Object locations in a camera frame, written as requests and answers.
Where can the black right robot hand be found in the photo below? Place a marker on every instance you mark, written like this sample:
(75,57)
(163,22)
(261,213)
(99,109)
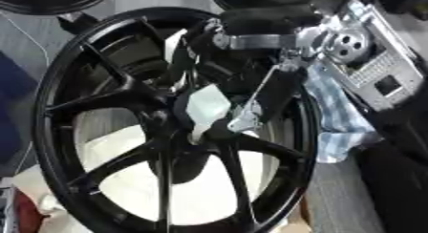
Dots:
(267,20)

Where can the white pin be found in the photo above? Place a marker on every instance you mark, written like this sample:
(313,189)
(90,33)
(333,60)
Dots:
(207,106)

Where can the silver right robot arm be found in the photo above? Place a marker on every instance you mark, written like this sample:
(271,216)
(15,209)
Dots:
(384,71)

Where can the black spoked wheel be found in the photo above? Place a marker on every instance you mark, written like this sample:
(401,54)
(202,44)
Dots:
(117,93)

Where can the blue white checked rag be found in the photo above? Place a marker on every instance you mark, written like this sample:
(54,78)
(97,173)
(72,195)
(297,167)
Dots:
(337,116)

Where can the white sheet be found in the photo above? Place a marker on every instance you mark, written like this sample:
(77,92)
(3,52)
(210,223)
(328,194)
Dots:
(200,195)

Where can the dark blue object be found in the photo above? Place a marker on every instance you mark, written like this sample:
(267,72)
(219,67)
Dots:
(14,109)

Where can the red object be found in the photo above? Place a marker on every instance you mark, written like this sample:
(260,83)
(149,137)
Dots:
(28,211)

